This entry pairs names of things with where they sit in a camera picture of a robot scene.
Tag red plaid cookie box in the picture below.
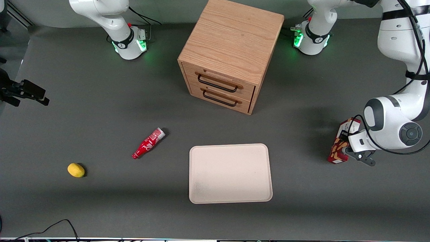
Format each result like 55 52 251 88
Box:
327 117 361 164

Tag cream plastic tray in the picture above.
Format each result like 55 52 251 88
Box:
189 144 273 204

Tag wooden drawer cabinet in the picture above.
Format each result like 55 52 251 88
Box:
178 0 285 115

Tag red soda bottle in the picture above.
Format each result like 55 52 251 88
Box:
132 127 166 160

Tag yellow lemon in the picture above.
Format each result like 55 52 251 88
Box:
67 163 85 178

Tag black device on stand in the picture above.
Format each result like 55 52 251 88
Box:
0 67 50 107

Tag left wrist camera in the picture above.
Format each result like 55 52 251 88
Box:
343 147 376 167

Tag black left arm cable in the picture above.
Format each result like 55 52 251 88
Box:
346 0 430 156

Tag wooden drawer with short handle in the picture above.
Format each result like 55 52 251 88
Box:
189 83 253 114

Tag wooden drawer with long handle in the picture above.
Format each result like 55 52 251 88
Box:
182 63 256 102

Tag base connector cable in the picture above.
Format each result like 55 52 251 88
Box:
282 26 303 38

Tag short black drawer handle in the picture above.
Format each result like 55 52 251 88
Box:
202 89 238 107

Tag long black drawer handle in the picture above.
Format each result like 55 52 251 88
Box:
197 74 240 93

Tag black right arm base cable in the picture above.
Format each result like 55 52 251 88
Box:
129 6 162 41

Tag thin black table cable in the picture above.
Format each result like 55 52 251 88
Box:
12 219 79 242

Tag black metal rail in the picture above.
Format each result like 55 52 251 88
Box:
6 0 34 28

